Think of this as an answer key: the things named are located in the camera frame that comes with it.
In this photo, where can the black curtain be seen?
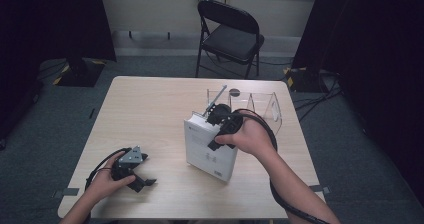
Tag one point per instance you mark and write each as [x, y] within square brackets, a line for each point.
[50, 20]
[373, 50]

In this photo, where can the black stand base striped tape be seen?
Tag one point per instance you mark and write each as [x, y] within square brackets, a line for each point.
[301, 80]
[80, 74]

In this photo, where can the person's left hand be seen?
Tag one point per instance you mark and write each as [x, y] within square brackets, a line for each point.
[104, 185]

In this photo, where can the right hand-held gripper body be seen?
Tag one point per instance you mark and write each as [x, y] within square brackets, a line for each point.
[225, 117]

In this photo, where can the person's right hand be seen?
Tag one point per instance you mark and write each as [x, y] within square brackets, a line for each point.
[251, 137]

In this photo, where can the black folding chair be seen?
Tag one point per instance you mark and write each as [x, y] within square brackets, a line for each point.
[233, 42]

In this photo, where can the small black floor object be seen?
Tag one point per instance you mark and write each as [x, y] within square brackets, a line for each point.
[91, 113]

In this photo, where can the grey tape strip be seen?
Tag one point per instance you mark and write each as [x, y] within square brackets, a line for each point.
[321, 189]
[66, 192]

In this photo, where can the white book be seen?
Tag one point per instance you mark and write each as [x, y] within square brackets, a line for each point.
[203, 150]

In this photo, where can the clear acrylic book rack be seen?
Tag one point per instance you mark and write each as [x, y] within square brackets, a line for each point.
[275, 112]

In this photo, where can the black round table grommet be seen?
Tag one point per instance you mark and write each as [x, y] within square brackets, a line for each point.
[234, 92]

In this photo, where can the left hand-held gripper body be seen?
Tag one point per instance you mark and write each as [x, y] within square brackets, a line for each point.
[131, 157]

